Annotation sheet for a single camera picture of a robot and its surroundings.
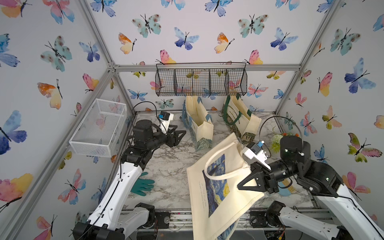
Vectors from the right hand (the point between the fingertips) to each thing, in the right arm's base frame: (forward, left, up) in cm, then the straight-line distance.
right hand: (242, 188), depth 46 cm
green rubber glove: (+11, +46, -39) cm, 61 cm away
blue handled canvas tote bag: (+58, +19, -33) cm, 70 cm away
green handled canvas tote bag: (+48, -7, -19) cm, 52 cm away
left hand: (+28, +23, -7) cm, 37 cm away
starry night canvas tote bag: (-3, +7, -8) cm, 11 cm away
